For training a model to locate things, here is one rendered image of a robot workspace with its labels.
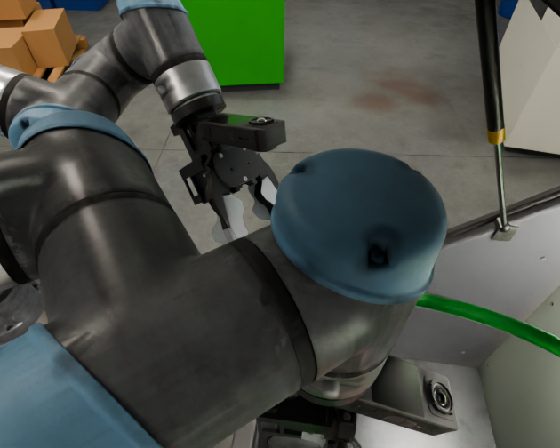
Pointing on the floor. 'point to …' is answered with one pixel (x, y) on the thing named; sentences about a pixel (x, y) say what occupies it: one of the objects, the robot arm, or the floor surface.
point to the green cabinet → (241, 41)
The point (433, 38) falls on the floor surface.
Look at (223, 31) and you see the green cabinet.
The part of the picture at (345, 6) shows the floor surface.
